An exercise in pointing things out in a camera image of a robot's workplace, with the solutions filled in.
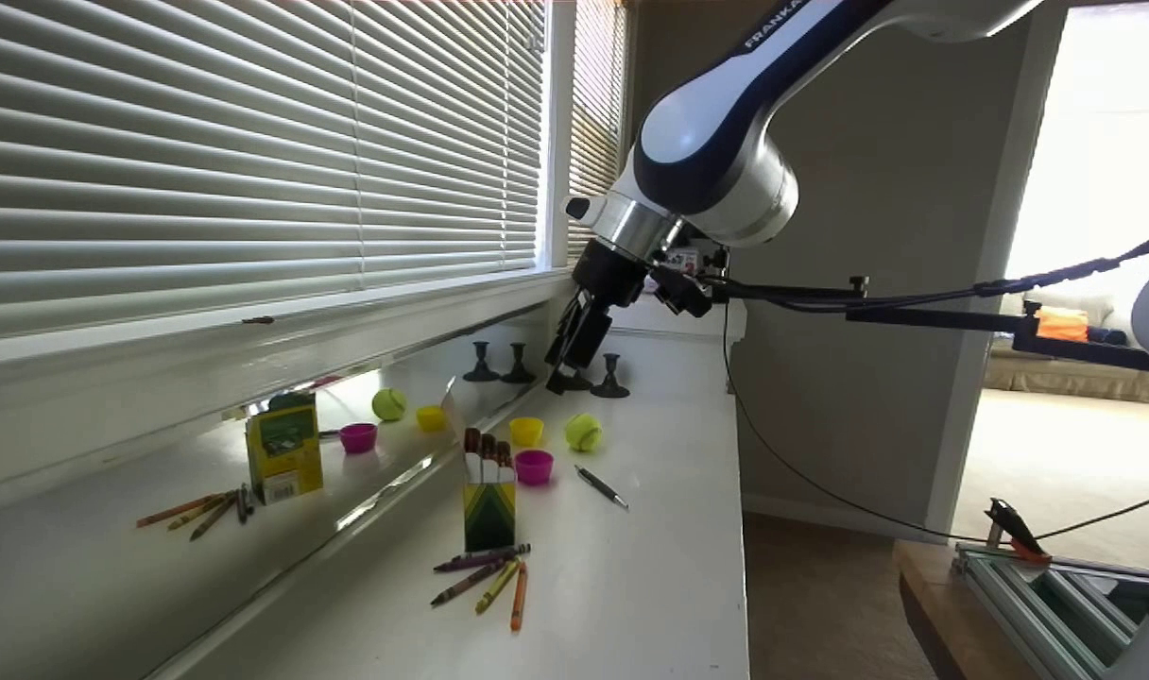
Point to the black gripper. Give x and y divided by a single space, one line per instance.
605 283

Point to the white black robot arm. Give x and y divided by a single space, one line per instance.
703 160

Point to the dark crayon near cups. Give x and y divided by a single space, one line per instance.
601 490

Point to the green yellow crayon box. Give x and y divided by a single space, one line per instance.
488 493

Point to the orange crayon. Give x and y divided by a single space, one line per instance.
520 597

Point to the olive yellow crayon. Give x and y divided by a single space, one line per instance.
496 587

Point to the brown crayon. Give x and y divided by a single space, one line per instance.
466 585

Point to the dark purple crayon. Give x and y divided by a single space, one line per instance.
480 557

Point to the black candle holder left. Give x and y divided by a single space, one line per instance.
571 385

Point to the black candle holder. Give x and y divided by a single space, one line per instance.
571 385
610 380

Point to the black candle holder right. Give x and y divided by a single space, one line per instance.
610 380

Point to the green silicone cup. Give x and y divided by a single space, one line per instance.
585 434

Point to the yellow silicone cup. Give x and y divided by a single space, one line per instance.
527 434

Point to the pink silicone cup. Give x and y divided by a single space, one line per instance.
533 466

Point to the orange object in background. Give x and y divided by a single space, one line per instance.
1063 325

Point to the wooden side table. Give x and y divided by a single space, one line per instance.
980 613

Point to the white window blinds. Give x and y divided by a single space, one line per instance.
222 160

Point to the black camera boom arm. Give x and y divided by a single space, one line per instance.
941 313

